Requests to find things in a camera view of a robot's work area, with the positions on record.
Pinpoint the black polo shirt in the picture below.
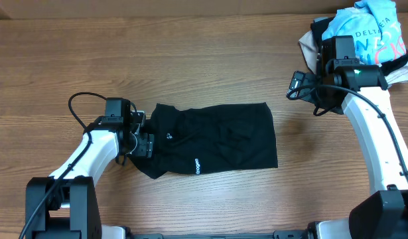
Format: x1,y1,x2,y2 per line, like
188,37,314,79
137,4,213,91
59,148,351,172
131,103,278,179

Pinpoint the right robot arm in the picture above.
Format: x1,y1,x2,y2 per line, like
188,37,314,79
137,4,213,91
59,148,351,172
287,36,408,238

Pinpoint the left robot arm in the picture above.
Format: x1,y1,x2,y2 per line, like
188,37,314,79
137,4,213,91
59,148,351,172
20,98,155,239

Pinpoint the black folded garment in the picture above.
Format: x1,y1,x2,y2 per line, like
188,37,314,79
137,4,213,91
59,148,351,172
309,17,408,76

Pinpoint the light blue printed t-shirt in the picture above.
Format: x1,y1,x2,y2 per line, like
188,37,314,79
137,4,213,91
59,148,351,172
322,0,407,64

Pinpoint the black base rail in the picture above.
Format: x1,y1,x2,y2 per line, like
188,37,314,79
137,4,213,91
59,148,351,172
126,230,313,239

